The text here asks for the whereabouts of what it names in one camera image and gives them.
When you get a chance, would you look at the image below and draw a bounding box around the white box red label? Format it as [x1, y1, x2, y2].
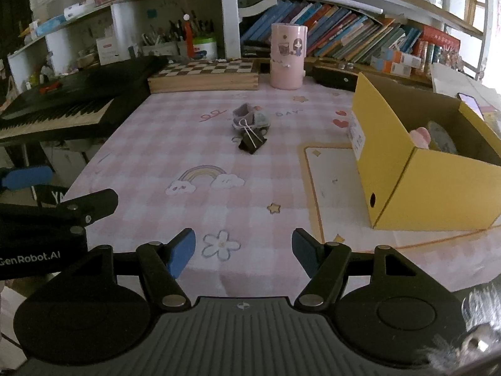
[96, 37, 120, 65]

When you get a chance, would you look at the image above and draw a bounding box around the row of colourful books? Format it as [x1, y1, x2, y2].
[240, 0, 423, 67]

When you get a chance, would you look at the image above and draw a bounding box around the black binder clip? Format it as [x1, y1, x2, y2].
[237, 119, 269, 154]

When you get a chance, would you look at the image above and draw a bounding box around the pink cylindrical container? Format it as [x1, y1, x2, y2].
[270, 23, 308, 89]

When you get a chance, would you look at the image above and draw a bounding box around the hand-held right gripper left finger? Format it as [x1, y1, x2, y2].
[59, 228, 196, 309]

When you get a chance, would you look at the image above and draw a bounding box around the white shelf unit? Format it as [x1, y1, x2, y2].
[8, 0, 494, 87]

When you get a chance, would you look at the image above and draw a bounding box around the black case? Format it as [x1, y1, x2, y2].
[312, 66, 359, 90]

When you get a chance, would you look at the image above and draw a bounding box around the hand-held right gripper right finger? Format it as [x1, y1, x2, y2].
[292, 227, 443, 309]

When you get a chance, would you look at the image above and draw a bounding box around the black electronic keyboard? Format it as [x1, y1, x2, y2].
[0, 55, 169, 144]

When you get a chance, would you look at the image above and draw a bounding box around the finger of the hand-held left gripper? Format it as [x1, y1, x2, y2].
[0, 189, 119, 228]
[0, 165, 54, 191]

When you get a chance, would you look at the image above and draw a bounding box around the small grey fabric item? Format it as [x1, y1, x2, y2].
[232, 102, 271, 131]

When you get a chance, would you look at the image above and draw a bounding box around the black smartphone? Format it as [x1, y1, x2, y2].
[457, 93, 483, 115]

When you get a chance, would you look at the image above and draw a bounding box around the yellow tape roll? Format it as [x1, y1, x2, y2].
[426, 121, 459, 155]

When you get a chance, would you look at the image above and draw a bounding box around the white jar green lid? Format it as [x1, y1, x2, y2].
[192, 37, 218, 60]

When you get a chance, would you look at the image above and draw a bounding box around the yellow cardboard box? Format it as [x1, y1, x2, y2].
[347, 71, 501, 232]

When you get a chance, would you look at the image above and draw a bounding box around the pen holder with pens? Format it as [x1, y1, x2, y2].
[141, 19, 216, 57]

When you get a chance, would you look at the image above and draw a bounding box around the pink checked tablecloth desktop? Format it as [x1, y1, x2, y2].
[65, 74, 501, 294]

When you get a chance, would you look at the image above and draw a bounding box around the wooden chessboard box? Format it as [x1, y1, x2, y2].
[148, 60, 259, 94]

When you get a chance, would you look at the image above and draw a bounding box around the pink pig plush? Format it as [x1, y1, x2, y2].
[409, 126, 432, 149]

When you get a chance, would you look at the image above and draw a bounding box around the white orange small box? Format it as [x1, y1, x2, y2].
[391, 50, 421, 68]
[370, 57, 411, 77]

